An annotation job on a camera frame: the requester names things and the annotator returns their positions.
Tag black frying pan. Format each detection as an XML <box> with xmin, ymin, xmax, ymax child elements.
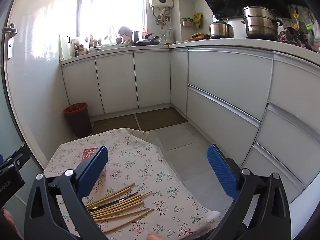
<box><xmin>133</xmin><ymin>33</ymin><xmax>159</xmax><ymax>46</ymax></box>

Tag person's left hand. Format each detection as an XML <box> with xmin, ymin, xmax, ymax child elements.
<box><xmin>1</xmin><ymin>209</ymin><xmax>21</xmax><ymax>240</ymax></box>

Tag dark bin with red liner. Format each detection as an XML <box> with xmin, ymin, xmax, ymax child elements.
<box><xmin>63</xmin><ymin>102</ymin><xmax>93</xmax><ymax>138</ymax></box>

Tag stainless steel kettle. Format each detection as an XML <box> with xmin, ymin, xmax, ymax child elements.
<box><xmin>209</xmin><ymin>14</ymin><xmax>234</xmax><ymax>39</ymax></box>

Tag white kitchen base cabinets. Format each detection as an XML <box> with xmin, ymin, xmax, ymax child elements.
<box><xmin>61</xmin><ymin>46</ymin><xmax>319</xmax><ymax>200</ymax></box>

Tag pink perforated utensil basket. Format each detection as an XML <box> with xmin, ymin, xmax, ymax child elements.
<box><xmin>81</xmin><ymin>147</ymin><xmax>107</xmax><ymax>176</ymax></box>

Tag bamboo chopstick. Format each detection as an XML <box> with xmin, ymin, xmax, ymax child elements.
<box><xmin>90</xmin><ymin>194</ymin><xmax>142</xmax><ymax>216</ymax></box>
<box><xmin>87</xmin><ymin>191</ymin><xmax>152</xmax><ymax>213</ymax></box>
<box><xmin>91</xmin><ymin>199</ymin><xmax>144</xmax><ymax>219</ymax></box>
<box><xmin>103</xmin><ymin>209</ymin><xmax>153</xmax><ymax>234</ymax></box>
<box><xmin>86</xmin><ymin>183</ymin><xmax>135</xmax><ymax>208</ymax></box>
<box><xmin>93</xmin><ymin>208</ymin><xmax>153</xmax><ymax>222</ymax></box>

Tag person's right hand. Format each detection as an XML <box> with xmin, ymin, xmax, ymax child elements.
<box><xmin>146</xmin><ymin>233</ymin><xmax>168</xmax><ymax>240</ymax></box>

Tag silver door handle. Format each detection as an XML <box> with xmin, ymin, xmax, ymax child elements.
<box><xmin>2</xmin><ymin>23</ymin><xmax>17</xmax><ymax>61</ymax></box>

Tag floral tablecloth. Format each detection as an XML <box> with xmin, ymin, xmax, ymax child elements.
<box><xmin>44</xmin><ymin>128</ymin><xmax>221</xmax><ymax>239</ymax></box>

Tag stainless steel steamer pot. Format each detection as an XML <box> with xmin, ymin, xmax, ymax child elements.
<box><xmin>242</xmin><ymin>5</ymin><xmax>283</xmax><ymax>41</ymax></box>

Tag brown floor mat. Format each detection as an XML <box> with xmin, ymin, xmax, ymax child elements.
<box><xmin>136</xmin><ymin>107</ymin><xmax>188</xmax><ymax>131</ymax></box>
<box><xmin>92</xmin><ymin>114</ymin><xmax>139</xmax><ymax>134</ymax></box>

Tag black chopstick gold band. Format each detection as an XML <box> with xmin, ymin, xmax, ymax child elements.
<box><xmin>87</xmin><ymin>192</ymin><xmax>138</xmax><ymax>212</ymax></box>

